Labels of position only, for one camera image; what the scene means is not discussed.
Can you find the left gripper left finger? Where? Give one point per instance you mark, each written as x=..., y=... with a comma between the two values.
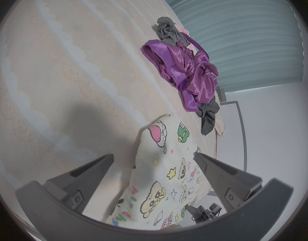
x=83, y=187

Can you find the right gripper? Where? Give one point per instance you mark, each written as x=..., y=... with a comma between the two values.
x=200, y=213

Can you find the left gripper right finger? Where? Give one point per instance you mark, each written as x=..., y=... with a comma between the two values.
x=226, y=184

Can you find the white printed pyjama top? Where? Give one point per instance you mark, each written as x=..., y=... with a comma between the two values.
x=164, y=179

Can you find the bed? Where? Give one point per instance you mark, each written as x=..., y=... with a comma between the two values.
x=68, y=71

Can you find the pale pink pillow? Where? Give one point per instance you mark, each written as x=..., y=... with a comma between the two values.
x=220, y=124

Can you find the grey bedside table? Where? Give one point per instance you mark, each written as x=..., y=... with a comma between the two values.
x=222, y=94

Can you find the purple garment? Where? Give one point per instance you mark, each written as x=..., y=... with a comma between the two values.
x=189, y=69

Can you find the blue-green curtain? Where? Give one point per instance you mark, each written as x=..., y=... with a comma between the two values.
x=244, y=34

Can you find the pink garment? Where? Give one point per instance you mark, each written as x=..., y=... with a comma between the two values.
x=185, y=31

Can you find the dark grey garment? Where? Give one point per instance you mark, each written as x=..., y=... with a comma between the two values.
x=167, y=31

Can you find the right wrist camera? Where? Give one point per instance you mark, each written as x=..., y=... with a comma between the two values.
x=215, y=209

